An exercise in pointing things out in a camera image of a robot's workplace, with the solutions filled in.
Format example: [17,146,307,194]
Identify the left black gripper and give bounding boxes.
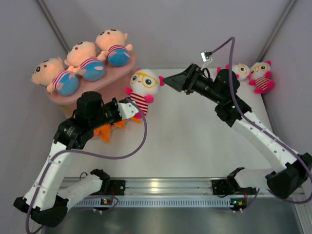
[89,97,123,130]

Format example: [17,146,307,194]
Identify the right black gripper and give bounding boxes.
[163,64,224,104]

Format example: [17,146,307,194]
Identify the white pink plush face down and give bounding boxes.
[125,69,165,116]

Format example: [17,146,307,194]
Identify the boy plush red dot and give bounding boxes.
[96,29,133,67]

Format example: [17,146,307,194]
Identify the boy plush black hair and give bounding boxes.
[31,57,79,96]

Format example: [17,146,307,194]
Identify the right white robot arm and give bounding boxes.
[163,63,312,201]

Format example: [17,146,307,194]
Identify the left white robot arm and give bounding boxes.
[14,91,137,228]

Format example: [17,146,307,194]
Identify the pink two-tier wooden shelf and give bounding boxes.
[46,52,136,117]

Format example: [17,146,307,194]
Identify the orange plush toy middle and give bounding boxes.
[113,119,127,129]

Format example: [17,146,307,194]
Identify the orange plush toy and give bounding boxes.
[94,124,113,143]
[130,117,141,123]
[113,119,127,129]

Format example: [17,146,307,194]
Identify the orange plush toy left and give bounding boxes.
[94,124,113,143]

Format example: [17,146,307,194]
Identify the orange plush toy right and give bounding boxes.
[130,117,141,123]

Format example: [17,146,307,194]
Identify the white pink plush back left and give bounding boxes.
[232,63,251,81]

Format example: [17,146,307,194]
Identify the white pink plush yellow glasses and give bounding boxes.
[248,60,275,94]

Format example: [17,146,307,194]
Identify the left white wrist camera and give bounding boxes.
[117,102,139,120]

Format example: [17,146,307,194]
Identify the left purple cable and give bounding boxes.
[25,97,148,234]

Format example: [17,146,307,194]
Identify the purple cable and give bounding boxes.
[211,37,312,204]
[25,97,148,234]

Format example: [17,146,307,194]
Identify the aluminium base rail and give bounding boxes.
[59,177,305,196]

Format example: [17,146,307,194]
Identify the white slotted cable duct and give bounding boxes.
[74,197,246,209]

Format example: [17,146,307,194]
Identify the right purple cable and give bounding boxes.
[211,37,312,204]

